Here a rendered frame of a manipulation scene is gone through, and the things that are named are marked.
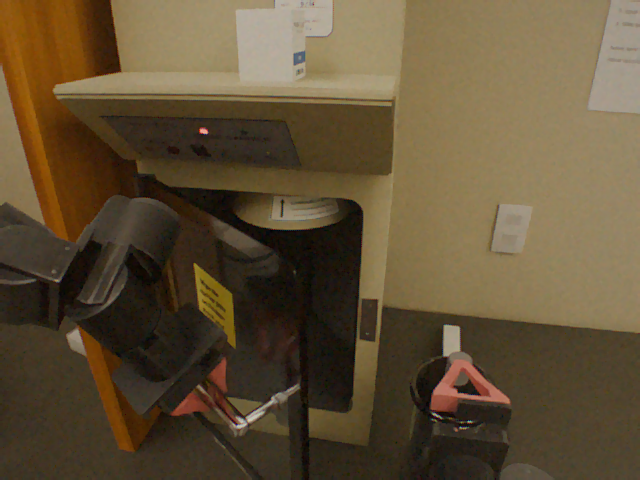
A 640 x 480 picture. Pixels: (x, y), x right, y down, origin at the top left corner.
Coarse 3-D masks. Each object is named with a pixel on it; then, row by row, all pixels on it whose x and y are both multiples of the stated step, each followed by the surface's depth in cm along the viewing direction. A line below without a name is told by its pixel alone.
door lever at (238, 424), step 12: (204, 384) 46; (204, 396) 45; (216, 396) 45; (264, 396) 45; (216, 408) 44; (228, 408) 43; (264, 408) 44; (276, 408) 44; (228, 420) 42; (240, 420) 42; (252, 420) 43; (240, 432) 41
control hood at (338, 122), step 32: (64, 96) 39; (96, 96) 39; (128, 96) 38; (160, 96) 37; (192, 96) 37; (224, 96) 36; (256, 96) 36; (288, 96) 35; (320, 96) 35; (352, 96) 34; (384, 96) 34; (96, 128) 44; (288, 128) 40; (320, 128) 39; (352, 128) 38; (384, 128) 37; (160, 160) 50; (320, 160) 45; (352, 160) 44; (384, 160) 43
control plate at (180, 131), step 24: (120, 120) 42; (144, 120) 41; (168, 120) 41; (192, 120) 40; (216, 120) 40; (240, 120) 39; (264, 120) 39; (144, 144) 46; (168, 144) 45; (192, 144) 45; (216, 144) 44; (240, 144) 43; (264, 144) 43; (288, 144) 42
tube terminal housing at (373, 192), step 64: (128, 0) 45; (192, 0) 44; (256, 0) 43; (384, 0) 41; (128, 64) 48; (192, 64) 47; (320, 64) 44; (384, 64) 43; (320, 192) 51; (384, 192) 49; (384, 256) 53
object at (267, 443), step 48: (192, 240) 47; (240, 240) 39; (192, 288) 51; (240, 288) 42; (288, 288) 35; (240, 336) 45; (288, 336) 38; (240, 384) 50; (288, 384) 41; (288, 432) 44
